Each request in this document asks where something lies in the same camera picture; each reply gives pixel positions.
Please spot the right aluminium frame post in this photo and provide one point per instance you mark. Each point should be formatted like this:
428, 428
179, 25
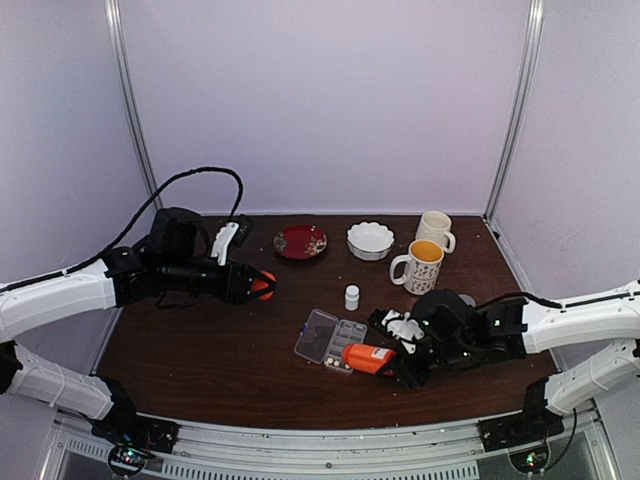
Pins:
529, 59

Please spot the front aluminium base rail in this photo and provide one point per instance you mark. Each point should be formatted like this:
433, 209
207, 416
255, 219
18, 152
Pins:
451, 450

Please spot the cream textured mug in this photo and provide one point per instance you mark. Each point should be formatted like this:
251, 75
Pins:
436, 226

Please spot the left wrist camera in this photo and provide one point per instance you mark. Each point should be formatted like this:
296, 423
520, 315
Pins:
231, 235

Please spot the white scalloped bowl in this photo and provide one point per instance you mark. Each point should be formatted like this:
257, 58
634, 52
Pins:
370, 241

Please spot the orange bottle cap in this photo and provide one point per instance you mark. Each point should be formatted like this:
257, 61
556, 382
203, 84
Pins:
264, 284

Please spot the red floral plate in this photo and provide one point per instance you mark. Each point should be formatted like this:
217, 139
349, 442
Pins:
300, 242

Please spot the white pills in organizer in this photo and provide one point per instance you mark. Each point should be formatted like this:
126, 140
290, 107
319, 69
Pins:
336, 363

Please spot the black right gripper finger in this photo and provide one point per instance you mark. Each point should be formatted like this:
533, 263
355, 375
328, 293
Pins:
387, 372
404, 352

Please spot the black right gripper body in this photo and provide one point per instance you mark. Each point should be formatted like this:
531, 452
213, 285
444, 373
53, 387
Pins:
419, 377

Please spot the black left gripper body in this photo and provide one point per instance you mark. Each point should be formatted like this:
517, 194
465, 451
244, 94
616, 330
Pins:
229, 294

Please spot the clear plastic pill organizer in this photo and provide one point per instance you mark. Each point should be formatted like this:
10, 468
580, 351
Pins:
325, 335

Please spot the floral mug yellow inside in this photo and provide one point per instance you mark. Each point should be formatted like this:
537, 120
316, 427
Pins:
417, 271

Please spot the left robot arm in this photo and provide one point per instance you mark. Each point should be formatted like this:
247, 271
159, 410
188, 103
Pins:
177, 255

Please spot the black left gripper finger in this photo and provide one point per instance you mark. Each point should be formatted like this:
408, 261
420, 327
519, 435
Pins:
260, 278
262, 294

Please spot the left aluminium frame post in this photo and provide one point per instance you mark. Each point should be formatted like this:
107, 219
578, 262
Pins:
117, 37

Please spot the orange pill bottle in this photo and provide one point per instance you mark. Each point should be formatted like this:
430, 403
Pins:
366, 358

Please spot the amber bottle grey cap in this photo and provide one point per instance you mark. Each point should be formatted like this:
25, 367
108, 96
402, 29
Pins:
468, 300

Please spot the white pill bottle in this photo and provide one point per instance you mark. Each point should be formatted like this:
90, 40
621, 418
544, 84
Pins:
351, 297

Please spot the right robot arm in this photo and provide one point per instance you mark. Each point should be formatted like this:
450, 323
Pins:
442, 331

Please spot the aluminium frame post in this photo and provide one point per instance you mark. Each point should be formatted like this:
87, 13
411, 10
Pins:
117, 37
529, 59

